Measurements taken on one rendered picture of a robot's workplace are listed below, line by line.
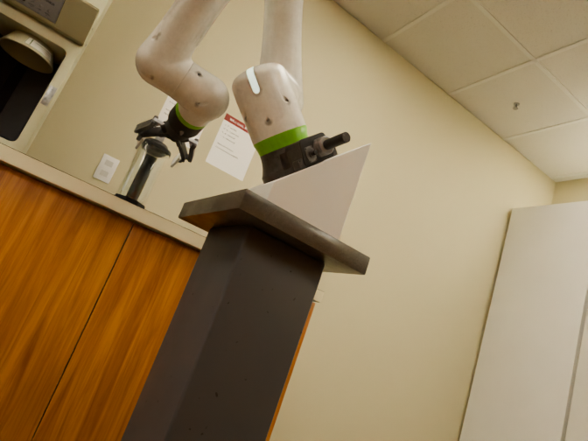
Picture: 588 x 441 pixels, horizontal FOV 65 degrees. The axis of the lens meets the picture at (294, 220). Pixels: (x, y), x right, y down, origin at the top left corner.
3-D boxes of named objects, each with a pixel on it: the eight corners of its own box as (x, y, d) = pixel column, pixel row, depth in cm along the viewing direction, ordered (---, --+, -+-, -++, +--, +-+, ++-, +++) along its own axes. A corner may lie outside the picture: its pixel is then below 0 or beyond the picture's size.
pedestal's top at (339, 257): (365, 275, 96) (370, 257, 97) (238, 207, 81) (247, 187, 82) (283, 269, 123) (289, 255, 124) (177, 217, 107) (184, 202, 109)
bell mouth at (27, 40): (-1, 52, 160) (7, 38, 162) (52, 80, 168) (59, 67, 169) (-4, 30, 145) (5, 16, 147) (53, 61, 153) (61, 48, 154)
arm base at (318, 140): (371, 143, 96) (361, 115, 95) (320, 164, 87) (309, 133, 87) (298, 169, 117) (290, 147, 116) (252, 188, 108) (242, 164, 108)
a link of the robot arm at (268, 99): (315, 136, 113) (287, 62, 111) (306, 137, 98) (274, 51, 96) (267, 156, 116) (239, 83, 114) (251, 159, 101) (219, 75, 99)
